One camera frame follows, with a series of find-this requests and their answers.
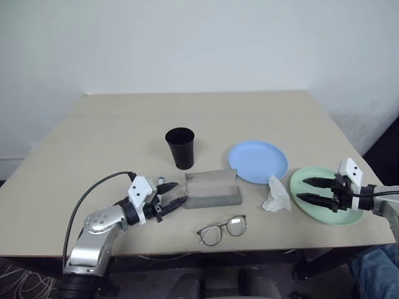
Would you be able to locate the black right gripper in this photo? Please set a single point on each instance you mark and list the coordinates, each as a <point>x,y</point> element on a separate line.
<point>342,196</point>

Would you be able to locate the blue plastic plate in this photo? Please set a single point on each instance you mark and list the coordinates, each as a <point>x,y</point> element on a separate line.
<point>255,159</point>

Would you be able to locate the blue denim trouser leg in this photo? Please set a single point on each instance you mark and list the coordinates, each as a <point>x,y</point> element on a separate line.
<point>377,271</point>

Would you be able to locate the grey glasses case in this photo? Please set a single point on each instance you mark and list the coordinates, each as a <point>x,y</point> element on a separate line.
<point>212,190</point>

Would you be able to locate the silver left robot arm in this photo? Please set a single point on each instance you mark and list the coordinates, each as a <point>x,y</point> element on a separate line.
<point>96,221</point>

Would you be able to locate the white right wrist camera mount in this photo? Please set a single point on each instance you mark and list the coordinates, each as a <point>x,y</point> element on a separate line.
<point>350,169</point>

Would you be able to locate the white tissue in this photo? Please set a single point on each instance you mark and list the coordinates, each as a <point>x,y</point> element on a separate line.
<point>277,196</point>

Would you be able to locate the green plastic plate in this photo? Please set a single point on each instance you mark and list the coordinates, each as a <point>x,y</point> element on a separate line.
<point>315,172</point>

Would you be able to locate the black table leg frame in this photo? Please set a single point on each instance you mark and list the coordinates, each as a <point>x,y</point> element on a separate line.
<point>311,268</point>

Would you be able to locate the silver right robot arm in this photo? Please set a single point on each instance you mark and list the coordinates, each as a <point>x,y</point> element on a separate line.
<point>386,205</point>

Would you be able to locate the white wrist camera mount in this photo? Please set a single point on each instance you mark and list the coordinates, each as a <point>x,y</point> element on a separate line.
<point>350,169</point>
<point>138,188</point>

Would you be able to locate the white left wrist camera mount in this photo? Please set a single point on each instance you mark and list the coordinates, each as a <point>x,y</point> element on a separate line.
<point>138,188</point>

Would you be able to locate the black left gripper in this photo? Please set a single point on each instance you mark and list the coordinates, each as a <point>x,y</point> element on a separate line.
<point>153,208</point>

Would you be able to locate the black plastic cup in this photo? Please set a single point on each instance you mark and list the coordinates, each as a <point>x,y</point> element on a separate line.
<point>184,152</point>

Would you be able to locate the white marker with black cap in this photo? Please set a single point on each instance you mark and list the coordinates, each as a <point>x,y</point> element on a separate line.
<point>161,180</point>

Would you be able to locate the dark thin-framed eyeglasses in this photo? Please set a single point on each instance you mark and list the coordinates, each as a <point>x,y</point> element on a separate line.
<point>209,236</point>

